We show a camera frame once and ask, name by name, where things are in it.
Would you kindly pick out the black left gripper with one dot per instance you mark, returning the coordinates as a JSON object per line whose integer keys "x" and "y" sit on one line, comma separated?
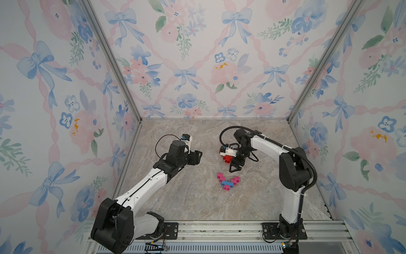
{"x": 194, "y": 157}

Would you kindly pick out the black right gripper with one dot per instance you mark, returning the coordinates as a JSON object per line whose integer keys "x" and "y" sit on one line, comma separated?
{"x": 240, "y": 162}

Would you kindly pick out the blue 2x4 lego brick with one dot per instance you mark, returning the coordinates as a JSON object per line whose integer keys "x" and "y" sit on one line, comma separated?
{"x": 227, "y": 183}

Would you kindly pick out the red 2x4 lego brick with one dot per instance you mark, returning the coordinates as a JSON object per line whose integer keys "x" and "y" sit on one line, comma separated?
{"x": 227, "y": 159}

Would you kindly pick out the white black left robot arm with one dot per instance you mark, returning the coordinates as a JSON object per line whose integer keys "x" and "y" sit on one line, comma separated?
{"x": 117, "y": 225}

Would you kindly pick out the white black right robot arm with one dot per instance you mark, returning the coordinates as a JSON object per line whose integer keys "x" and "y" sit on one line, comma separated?
{"x": 296, "y": 173}

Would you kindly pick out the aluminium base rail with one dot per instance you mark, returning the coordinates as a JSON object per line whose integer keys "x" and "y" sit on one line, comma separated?
{"x": 248, "y": 237}

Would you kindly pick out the aluminium corner post left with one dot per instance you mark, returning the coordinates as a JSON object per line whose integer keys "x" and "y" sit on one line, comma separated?
{"x": 108, "y": 53}

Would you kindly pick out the aluminium corner post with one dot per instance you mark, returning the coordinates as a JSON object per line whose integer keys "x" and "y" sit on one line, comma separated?
{"x": 108, "y": 53}
{"x": 339, "y": 34}

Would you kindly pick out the aluminium corner post right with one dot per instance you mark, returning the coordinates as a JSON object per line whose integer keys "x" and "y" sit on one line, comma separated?
{"x": 339, "y": 34}

